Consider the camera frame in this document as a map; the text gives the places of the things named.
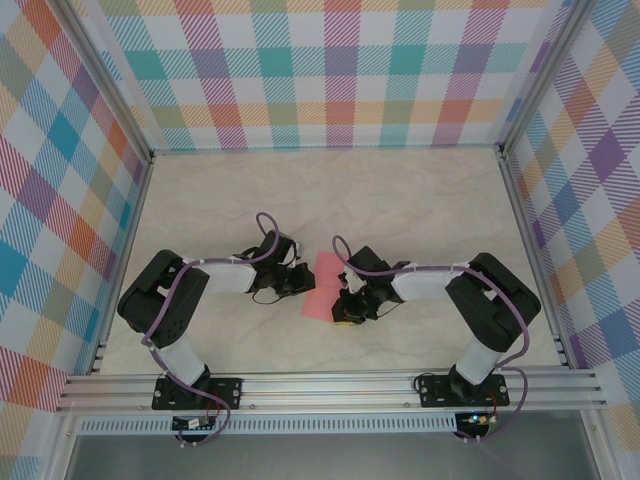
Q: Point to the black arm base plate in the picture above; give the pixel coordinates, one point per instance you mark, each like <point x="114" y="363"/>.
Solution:
<point x="230" y="392"/>
<point x="430" y="392"/>

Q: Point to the grey metal panel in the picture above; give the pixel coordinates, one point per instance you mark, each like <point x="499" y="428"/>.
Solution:
<point x="325" y="457"/>

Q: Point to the aluminium side rail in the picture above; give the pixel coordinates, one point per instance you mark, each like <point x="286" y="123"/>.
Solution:
<point x="535" y="265"/>
<point x="123" y="265"/>

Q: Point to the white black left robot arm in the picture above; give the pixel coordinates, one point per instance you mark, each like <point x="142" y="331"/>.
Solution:
<point x="225" y="280"/>

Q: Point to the small circuit board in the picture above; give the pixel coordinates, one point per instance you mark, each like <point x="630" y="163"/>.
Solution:
<point x="477" y="419"/>
<point x="192" y="424"/>

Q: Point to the pink square paper sheet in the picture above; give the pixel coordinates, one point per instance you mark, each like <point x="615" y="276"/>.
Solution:
<point x="320" y="300"/>

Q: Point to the aluminium mounting rail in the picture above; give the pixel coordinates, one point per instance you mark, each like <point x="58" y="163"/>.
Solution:
<point x="325" y="392"/>

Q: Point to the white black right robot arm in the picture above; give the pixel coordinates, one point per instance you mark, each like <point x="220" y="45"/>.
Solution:
<point x="425" y="285"/>

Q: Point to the aluminium frame post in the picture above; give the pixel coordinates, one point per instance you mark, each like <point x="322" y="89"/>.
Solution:
<point x="109" y="82"/>
<point x="539" y="75"/>

